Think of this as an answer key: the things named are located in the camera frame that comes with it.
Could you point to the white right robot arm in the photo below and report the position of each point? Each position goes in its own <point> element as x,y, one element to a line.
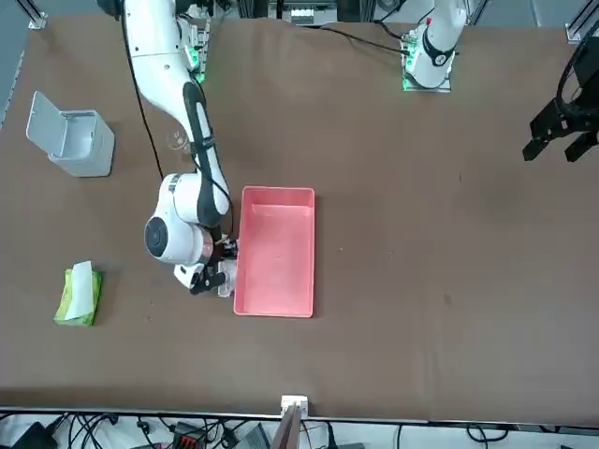
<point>159,70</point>

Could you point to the white lidded trash bin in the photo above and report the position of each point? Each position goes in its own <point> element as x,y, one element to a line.
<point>89,149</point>

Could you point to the brown upright board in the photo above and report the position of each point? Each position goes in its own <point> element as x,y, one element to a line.
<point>287,430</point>

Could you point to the pink plastic waste container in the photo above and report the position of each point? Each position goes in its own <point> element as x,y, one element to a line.
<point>276,262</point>

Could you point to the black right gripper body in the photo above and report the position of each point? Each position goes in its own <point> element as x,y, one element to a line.
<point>220,248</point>

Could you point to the white tissue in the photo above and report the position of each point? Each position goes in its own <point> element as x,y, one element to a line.
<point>229,278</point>
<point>80,290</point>

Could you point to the aluminium table edge bracket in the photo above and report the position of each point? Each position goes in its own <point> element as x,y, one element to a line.
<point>295,404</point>

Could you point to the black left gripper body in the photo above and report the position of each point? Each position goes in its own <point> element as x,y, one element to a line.
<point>587,107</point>

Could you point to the green tissue pack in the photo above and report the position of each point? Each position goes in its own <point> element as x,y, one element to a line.
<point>89,299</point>

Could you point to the large glass beaker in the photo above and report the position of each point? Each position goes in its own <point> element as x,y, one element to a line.
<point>177,139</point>

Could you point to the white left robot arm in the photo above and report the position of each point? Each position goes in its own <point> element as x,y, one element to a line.
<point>437,51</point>

